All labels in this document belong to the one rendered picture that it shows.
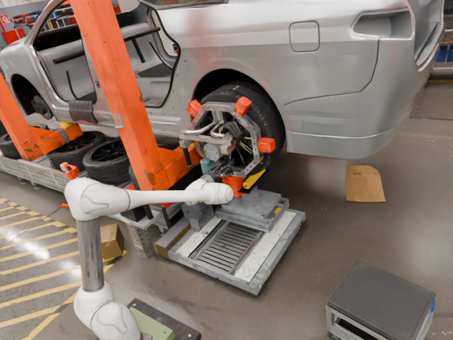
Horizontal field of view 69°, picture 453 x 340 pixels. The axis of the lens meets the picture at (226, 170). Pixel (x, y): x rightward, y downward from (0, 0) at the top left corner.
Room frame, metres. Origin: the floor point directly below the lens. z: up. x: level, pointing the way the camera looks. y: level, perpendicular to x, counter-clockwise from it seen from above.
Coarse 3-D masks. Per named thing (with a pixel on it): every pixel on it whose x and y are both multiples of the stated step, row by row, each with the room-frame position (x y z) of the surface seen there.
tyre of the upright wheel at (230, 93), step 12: (228, 84) 2.27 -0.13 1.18; (240, 84) 2.21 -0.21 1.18; (252, 84) 2.21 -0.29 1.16; (216, 96) 2.15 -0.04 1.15; (228, 96) 2.09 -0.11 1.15; (240, 96) 2.05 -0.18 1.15; (252, 96) 2.07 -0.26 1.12; (264, 96) 2.11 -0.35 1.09; (252, 108) 1.98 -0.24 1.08; (264, 108) 2.02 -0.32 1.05; (276, 108) 2.08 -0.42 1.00; (264, 120) 1.94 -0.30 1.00; (276, 120) 2.02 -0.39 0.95; (264, 132) 1.94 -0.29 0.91; (276, 132) 1.98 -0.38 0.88; (276, 144) 1.97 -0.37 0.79; (264, 156) 1.96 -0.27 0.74; (264, 168) 1.98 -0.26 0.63
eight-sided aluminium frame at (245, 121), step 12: (204, 108) 2.12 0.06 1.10; (216, 108) 2.06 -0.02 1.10; (228, 108) 2.00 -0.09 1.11; (240, 120) 1.95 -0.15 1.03; (252, 120) 1.96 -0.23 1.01; (252, 132) 1.90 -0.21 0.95; (204, 144) 2.25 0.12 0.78; (252, 144) 1.91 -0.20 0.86; (204, 156) 2.19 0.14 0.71; (240, 168) 2.06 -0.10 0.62; (252, 168) 1.93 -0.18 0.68
